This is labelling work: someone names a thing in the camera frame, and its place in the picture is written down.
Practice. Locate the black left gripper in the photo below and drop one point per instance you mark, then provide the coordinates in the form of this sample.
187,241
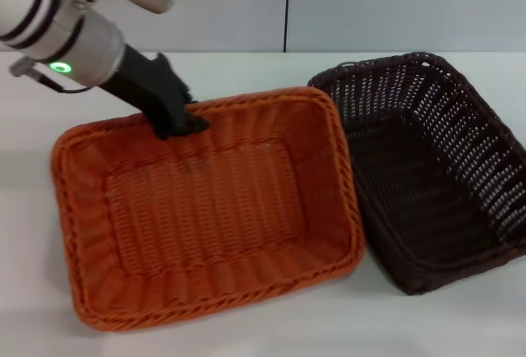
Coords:
152,85

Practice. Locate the orange wicker basket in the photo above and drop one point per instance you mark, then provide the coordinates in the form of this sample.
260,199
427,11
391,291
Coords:
205,209

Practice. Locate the dark brown wicker basket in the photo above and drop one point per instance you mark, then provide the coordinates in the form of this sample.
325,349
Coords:
431,192

